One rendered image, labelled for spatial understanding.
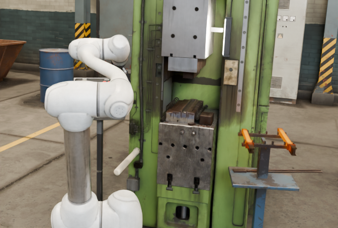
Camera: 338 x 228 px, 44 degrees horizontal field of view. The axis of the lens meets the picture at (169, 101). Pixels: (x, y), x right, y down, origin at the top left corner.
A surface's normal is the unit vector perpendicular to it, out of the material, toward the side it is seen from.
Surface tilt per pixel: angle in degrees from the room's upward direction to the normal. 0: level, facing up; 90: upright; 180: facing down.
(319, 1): 90
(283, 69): 90
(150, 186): 90
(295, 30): 90
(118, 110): 104
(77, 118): 113
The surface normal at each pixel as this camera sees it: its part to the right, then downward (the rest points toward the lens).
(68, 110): 0.06, 0.56
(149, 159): -0.22, 0.21
